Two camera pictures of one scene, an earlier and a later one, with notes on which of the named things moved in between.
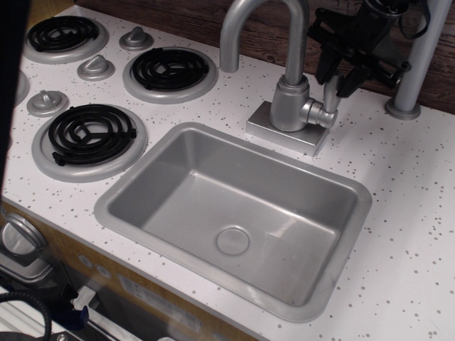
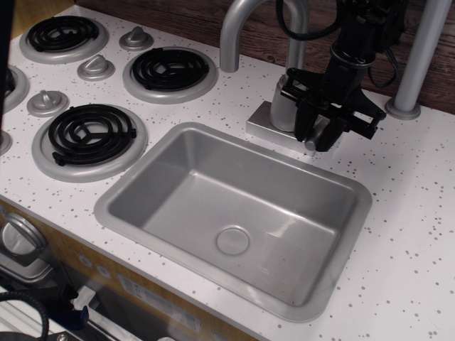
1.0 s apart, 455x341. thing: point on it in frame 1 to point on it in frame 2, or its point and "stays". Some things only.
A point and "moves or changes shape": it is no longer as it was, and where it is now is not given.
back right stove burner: (170, 75) stays
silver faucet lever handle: (331, 99) moves or changes shape
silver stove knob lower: (47, 104) stays
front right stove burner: (89, 143) stays
